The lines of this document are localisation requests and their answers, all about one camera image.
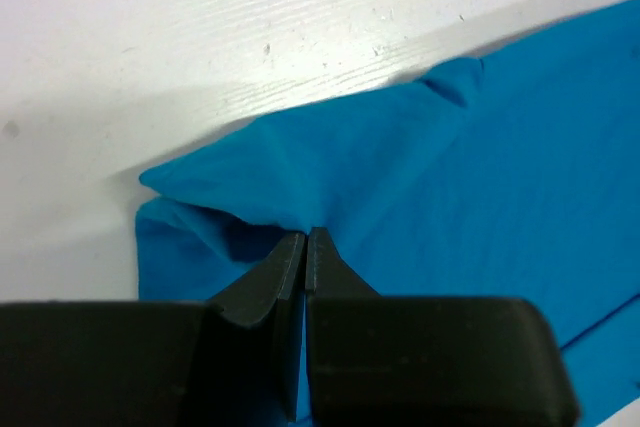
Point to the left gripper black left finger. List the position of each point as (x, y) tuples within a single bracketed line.
[(232, 360)]

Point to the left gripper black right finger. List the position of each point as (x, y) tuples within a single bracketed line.
[(375, 360)]

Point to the blue t shirt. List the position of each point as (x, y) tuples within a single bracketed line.
[(515, 173)]

